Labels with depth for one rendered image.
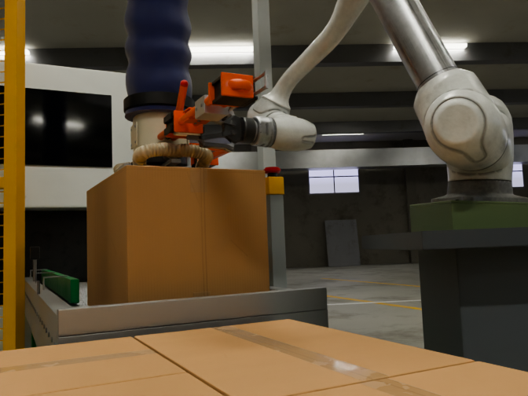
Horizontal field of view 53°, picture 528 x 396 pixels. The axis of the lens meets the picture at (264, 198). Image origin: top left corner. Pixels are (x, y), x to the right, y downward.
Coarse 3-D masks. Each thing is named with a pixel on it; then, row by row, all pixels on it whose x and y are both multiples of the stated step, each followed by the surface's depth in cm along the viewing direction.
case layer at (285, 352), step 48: (144, 336) 115; (192, 336) 113; (240, 336) 110; (288, 336) 108; (336, 336) 106; (0, 384) 77; (48, 384) 76; (96, 384) 75; (144, 384) 74; (192, 384) 73; (240, 384) 72; (288, 384) 71; (336, 384) 70; (384, 384) 69; (432, 384) 68; (480, 384) 67
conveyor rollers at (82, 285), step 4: (80, 284) 301; (84, 284) 301; (48, 288) 284; (80, 288) 274; (84, 288) 268; (80, 292) 241; (84, 292) 242; (60, 296) 228; (80, 296) 223; (84, 296) 224; (64, 300) 205; (80, 300) 206; (84, 300) 207; (68, 304) 188; (72, 304) 189; (76, 304) 189; (80, 304) 189; (84, 304) 190
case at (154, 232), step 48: (96, 192) 169; (144, 192) 134; (192, 192) 140; (240, 192) 147; (96, 240) 168; (144, 240) 133; (192, 240) 139; (240, 240) 145; (96, 288) 167; (144, 288) 132; (192, 288) 138; (240, 288) 144
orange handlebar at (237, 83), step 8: (232, 80) 111; (240, 80) 111; (232, 88) 111; (240, 88) 111; (248, 88) 112; (208, 104) 123; (184, 112) 138; (192, 112) 132; (184, 120) 138; (192, 120) 136; (200, 120) 136; (208, 120) 137; (160, 136) 158; (192, 144) 178; (216, 152) 193; (224, 152) 187
